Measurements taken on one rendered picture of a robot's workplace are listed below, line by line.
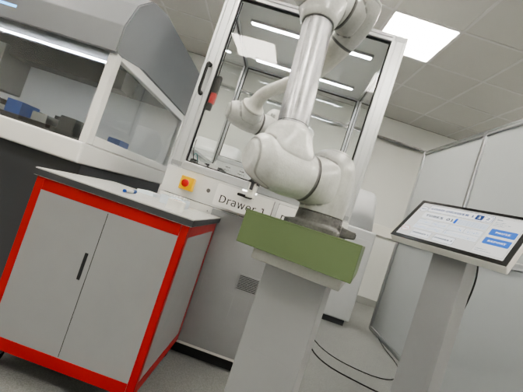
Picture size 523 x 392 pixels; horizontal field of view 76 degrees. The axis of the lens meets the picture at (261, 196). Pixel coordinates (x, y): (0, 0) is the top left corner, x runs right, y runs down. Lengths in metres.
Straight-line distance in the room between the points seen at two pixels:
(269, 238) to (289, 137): 0.30
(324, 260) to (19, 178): 1.59
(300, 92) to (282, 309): 0.67
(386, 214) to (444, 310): 3.68
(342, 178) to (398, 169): 4.42
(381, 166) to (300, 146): 4.43
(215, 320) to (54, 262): 0.85
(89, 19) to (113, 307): 1.35
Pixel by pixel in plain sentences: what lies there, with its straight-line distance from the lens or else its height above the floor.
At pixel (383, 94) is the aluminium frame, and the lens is 1.97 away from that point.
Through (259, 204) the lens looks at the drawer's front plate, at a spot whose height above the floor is 0.89.
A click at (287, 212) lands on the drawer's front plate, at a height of 0.90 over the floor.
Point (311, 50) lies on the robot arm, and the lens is 1.16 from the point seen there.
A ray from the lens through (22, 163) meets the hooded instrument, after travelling 2.05.
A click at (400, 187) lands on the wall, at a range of 5.47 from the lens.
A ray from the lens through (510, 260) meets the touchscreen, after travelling 1.64.
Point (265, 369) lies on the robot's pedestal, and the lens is 1.14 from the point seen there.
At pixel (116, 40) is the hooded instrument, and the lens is 1.89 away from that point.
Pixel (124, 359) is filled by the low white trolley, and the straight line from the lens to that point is 1.40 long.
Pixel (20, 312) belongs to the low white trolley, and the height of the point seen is 0.24.
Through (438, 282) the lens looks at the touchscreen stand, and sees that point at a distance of 1.82.
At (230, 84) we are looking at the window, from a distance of 1.95.
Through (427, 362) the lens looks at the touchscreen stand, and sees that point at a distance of 1.84.
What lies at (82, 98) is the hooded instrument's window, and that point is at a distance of 1.88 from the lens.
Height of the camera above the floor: 0.87
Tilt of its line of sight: 2 degrees up
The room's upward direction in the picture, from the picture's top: 18 degrees clockwise
